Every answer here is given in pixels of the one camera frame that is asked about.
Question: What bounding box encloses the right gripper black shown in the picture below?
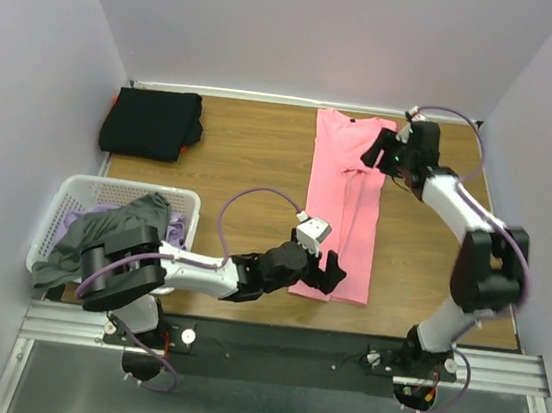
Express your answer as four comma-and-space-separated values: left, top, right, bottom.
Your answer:
356, 126, 416, 182

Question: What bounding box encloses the pink t shirt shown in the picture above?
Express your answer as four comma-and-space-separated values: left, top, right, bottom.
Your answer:
289, 109, 398, 306

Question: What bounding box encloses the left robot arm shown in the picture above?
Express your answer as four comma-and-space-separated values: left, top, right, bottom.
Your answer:
76, 226, 346, 347

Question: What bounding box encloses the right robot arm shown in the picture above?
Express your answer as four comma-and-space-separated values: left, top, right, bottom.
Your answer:
360, 116, 530, 377

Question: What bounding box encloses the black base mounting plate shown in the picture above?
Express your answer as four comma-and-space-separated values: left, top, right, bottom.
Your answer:
99, 302, 464, 409

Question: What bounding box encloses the lavender t shirt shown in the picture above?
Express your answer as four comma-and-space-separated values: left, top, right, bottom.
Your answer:
56, 204, 187, 249

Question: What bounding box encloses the black folded t shirt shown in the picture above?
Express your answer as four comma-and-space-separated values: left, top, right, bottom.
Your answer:
97, 87, 204, 163

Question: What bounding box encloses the white plastic laundry basket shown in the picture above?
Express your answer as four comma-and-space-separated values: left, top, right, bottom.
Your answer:
25, 174, 201, 270

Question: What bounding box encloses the grey t shirt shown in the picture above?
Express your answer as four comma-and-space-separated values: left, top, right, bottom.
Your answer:
31, 193, 172, 290

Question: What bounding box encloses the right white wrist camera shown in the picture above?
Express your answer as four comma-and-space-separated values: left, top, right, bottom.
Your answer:
396, 106, 427, 144

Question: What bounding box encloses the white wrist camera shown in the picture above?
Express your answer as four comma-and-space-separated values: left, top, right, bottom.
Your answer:
396, 106, 427, 144
293, 211, 332, 257

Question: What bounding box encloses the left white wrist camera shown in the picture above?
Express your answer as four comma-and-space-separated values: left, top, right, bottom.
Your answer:
293, 211, 332, 257

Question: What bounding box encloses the aluminium extrusion rail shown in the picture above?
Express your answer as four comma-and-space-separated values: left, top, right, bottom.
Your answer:
19, 300, 550, 399

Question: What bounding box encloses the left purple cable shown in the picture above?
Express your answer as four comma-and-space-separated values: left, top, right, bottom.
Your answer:
63, 166, 309, 408

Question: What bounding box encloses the white wall base trim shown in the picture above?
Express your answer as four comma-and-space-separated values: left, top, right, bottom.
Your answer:
129, 76, 482, 131

